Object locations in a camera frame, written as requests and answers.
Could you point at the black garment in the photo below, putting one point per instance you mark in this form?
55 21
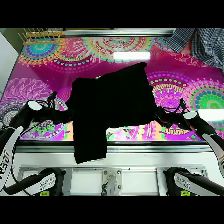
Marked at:
113 96

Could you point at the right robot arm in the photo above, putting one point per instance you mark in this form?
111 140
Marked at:
203 126

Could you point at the checked shirt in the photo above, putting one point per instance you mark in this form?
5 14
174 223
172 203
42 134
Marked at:
206 41

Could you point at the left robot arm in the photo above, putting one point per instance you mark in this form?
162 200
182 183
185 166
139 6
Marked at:
23 115

